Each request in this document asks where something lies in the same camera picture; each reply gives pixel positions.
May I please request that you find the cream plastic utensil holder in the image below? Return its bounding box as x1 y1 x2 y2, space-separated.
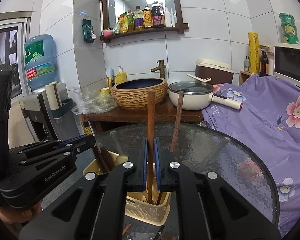
83 151 171 226

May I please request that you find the black gold-band chopstick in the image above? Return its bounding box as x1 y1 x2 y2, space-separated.
82 121 93 135

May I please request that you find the person's left hand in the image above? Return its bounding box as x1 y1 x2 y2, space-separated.
0 203 42 239

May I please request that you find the black thin-band chopstick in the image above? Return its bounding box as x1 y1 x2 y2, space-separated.
153 225 165 240

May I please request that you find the dark wooden side table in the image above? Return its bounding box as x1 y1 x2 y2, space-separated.
78 102 204 136

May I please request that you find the grey water dispenser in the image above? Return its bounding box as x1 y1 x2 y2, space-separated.
21 87 79 141

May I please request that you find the paper cup stack holder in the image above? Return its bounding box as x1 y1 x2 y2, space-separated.
45 81 74 123

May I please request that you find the woven brown basin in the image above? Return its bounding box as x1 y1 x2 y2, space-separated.
111 78 168 111

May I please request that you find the clear plastic bag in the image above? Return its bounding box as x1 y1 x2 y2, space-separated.
71 87 118 116

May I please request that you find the cream frying pan with lid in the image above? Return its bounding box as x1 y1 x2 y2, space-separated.
168 81 243 111

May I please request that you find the yellow soap dispenser bottle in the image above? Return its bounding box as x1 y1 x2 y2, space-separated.
115 66 127 85

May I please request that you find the bamboo style faucet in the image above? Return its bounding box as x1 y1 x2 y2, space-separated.
150 60 166 79

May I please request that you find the brown white rice cooker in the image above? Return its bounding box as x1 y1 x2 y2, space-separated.
195 59 234 85

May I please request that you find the purple floral cloth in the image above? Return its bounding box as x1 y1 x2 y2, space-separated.
202 75 300 236

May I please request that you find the blue water jug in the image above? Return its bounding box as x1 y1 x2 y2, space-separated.
24 34 57 90

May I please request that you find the dark brown glass bottle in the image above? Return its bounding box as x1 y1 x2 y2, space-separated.
259 49 268 77

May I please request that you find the pink small bowl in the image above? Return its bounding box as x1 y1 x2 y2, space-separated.
103 29 114 38

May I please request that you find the green hanging packet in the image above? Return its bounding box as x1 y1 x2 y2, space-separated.
82 18 96 43

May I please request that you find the yellow foil roll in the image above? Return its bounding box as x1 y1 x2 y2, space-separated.
248 31 260 74

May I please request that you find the purple label oil bottle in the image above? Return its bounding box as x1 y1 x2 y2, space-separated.
134 5 145 30

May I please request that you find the dark soy sauce bottle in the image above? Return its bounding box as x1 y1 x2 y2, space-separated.
151 1 165 28

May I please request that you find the yellow label oil bottle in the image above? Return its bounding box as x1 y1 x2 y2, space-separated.
143 4 153 28

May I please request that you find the white microwave oven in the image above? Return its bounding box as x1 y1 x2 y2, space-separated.
273 43 300 87

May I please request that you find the wooden framed mirror shelf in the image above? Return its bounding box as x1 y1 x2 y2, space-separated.
99 0 189 43

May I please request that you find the green cup stack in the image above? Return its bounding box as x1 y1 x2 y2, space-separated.
279 12 299 44

